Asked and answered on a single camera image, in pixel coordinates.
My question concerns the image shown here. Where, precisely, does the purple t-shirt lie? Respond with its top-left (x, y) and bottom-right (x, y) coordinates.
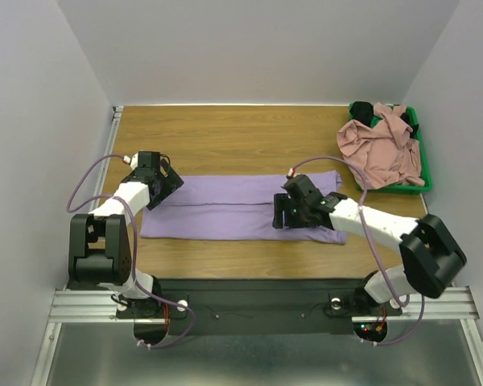
top-left (139, 175), bottom-right (348, 244)

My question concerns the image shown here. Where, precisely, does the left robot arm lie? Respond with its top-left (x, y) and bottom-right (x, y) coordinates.
top-left (67, 151), bottom-right (184, 318)

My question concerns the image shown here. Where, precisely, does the black t-shirt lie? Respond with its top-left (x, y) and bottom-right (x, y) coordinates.
top-left (349, 101), bottom-right (374, 127)

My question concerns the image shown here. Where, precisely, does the pink t-shirt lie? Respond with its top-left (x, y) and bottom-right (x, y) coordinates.
top-left (336, 103), bottom-right (424, 190)

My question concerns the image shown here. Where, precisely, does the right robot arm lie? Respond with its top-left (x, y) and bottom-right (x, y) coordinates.
top-left (272, 175), bottom-right (467, 314)

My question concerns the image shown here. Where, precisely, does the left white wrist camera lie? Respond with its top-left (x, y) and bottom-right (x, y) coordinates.
top-left (122, 152), bottom-right (139, 170)

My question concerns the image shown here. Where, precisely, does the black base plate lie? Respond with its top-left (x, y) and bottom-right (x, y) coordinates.
top-left (118, 278), bottom-right (401, 335)

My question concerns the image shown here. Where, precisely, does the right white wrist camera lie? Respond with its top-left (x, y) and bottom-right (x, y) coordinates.
top-left (286, 168), bottom-right (300, 180)

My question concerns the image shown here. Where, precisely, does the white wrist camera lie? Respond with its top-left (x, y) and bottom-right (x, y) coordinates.
top-left (122, 152), bottom-right (139, 170)
top-left (286, 168), bottom-right (300, 180)

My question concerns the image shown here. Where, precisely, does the right electronics board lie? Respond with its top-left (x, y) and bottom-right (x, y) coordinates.
top-left (353, 322), bottom-right (388, 343)

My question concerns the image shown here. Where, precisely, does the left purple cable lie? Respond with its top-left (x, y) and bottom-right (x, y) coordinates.
top-left (65, 154), bottom-right (196, 350)

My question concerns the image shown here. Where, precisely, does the aluminium front rail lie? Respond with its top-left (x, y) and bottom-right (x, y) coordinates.
top-left (48, 287), bottom-right (479, 324)

